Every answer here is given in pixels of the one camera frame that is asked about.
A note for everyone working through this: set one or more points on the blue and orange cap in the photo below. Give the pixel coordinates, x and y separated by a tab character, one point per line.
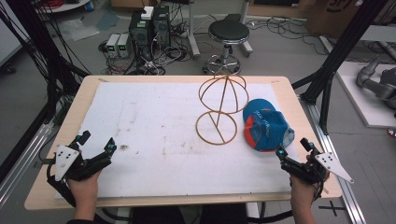
267	129

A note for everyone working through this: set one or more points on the white table cloth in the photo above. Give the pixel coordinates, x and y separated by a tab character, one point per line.
162	130

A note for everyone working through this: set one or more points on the person's right hand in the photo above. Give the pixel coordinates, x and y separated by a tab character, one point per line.
303	193

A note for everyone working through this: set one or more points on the white table leg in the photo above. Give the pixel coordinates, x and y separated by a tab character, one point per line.
246	43
192	31

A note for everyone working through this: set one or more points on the person's dark legs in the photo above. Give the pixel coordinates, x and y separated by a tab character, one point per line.
190	214

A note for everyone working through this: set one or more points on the aluminium rail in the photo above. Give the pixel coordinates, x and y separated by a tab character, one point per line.
334	161
21	165

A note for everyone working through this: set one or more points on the grey-blue sheet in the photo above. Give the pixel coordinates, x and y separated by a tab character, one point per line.
107	20

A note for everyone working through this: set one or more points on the clear plastic sheet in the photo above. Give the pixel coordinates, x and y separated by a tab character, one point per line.
77	29

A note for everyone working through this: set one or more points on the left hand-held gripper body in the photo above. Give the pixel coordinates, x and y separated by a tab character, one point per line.
67	160

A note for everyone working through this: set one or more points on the black metal frame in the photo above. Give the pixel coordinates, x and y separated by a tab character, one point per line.
339	49
34	46

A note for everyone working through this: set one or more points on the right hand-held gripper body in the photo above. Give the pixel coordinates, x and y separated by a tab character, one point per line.
330	163

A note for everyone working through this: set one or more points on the black computer tower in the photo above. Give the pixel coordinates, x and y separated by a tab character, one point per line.
161	26
140	35

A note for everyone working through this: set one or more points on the cardboard box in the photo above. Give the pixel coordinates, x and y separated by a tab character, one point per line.
336	15

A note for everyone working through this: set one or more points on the grey bench power supply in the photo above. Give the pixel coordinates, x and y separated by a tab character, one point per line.
112	45
123	45

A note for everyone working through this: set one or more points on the person's left hand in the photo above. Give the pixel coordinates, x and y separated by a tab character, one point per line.
84	191

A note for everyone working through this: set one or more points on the white platform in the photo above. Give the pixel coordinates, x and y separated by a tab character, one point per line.
364	105

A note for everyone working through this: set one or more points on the black round stool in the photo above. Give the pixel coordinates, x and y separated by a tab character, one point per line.
229	31

